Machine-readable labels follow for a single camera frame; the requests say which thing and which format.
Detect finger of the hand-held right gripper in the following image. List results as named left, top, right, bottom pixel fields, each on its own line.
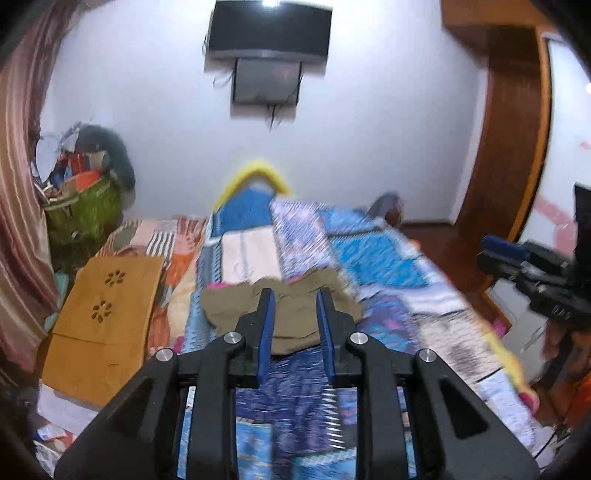
left=478, top=256, right=575, bottom=319
left=482, top=234, right=573, bottom=278

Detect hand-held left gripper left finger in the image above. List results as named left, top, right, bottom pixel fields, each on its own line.
left=54, top=288, right=277, bottom=480

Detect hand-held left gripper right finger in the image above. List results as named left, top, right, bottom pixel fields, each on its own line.
left=315, top=287, right=541, bottom=480

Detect khaki pants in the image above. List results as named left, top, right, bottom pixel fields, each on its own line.
left=201, top=268, right=365, bottom=356

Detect blue patchwork quilt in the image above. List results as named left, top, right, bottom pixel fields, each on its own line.
left=178, top=187, right=541, bottom=480

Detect wooden wardrobe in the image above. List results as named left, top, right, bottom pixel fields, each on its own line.
left=441, top=0, right=555, bottom=305

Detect striped floral blanket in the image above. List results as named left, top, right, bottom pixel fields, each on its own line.
left=95, top=217, right=208, bottom=356

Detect white panel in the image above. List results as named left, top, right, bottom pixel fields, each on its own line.
left=489, top=32, right=591, bottom=384

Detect grey purple cloth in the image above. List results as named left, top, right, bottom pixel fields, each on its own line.
left=367, top=191, right=404, bottom=227

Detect brown board with flower cutouts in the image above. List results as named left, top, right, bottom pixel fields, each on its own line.
left=41, top=256, right=166, bottom=407

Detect yellow cloth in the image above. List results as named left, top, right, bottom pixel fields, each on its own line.
left=215, top=159, right=291, bottom=213

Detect green bag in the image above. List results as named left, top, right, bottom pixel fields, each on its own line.
left=44, top=173, right=123, bottom=241

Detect papers on floor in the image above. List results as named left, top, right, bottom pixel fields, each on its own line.
left=34, top=383, right=95, bottom=467

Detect orange cardboard box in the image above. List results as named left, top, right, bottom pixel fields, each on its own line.
left=65, top=154, right=105, bottom=190

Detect striped pink curtain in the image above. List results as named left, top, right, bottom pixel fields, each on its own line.
left=0, top=0, right=79, bottom=384

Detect wall-mounted television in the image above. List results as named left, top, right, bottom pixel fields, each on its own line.
left=205, top=0, right=333, bottom=63

